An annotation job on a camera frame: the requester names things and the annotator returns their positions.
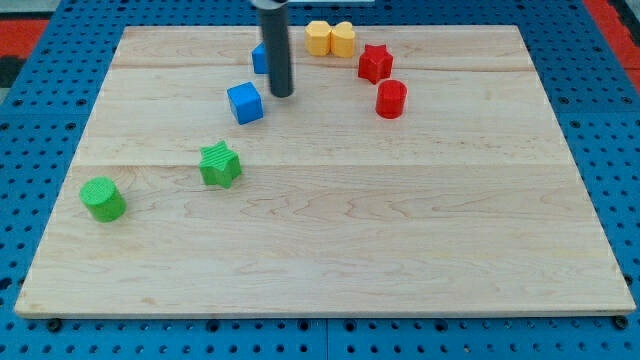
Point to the blue triangle block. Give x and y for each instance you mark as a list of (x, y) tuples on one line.
[(259, 61)]

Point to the blue cube block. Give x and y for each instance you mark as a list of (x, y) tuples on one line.
[(245, 103)]

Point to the green star block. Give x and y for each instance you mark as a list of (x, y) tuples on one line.
[(219, 165)]

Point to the wooden board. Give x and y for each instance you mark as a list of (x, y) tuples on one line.
[(467, 205)]

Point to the red cylinder block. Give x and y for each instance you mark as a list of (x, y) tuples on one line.
[(390, 101)]

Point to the red star block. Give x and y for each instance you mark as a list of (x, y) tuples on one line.
[(375, 63)]

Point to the yellow heart block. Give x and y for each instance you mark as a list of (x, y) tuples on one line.
[(343, 40)]

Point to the yellow hexagon block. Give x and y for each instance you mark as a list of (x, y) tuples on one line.
[(318, 38)]

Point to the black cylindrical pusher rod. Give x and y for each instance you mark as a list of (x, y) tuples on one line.
[(273, 18)]

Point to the green cylinder block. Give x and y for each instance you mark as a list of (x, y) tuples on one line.
[(102, 199)]

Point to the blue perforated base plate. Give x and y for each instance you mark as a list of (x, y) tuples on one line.
[(48, 104)]

